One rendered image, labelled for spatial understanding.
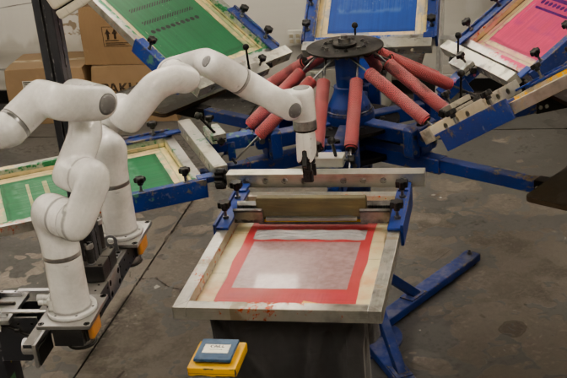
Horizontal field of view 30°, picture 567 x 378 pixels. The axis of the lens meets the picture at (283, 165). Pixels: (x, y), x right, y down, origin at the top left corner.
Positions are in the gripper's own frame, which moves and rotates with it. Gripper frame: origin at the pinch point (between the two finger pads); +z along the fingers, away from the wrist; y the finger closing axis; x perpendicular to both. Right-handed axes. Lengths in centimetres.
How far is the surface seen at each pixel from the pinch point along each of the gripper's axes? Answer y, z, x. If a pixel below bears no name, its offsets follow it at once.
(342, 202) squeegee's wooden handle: 2.0, 9.6, 9.9
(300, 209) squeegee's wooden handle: 2.1, 11.8, -3.7
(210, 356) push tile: 81, 16, -13
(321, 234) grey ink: 8.3, 17.8, 3.6
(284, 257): 23.1, 18.0, -5.4
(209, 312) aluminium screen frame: 60, 16, -19
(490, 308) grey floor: -113, 115, 51
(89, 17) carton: -367, 38, -225
